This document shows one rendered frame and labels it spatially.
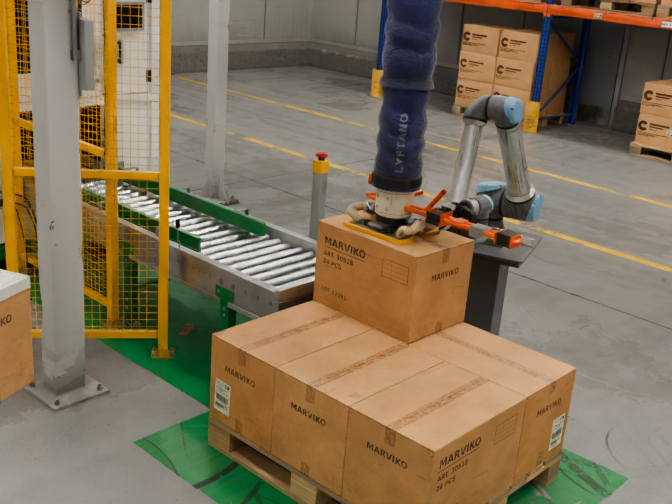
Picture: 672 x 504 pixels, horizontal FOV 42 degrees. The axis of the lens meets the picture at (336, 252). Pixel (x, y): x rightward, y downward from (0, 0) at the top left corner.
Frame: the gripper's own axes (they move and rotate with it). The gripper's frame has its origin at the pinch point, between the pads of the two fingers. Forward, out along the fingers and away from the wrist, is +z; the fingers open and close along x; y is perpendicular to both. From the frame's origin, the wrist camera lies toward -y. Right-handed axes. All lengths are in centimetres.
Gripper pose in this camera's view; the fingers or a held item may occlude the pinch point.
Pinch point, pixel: (442, 217)
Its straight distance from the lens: 383.9
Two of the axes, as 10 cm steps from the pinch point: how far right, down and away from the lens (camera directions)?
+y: -7.3, -2.8, 6.3
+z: -6.8, 1.9, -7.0
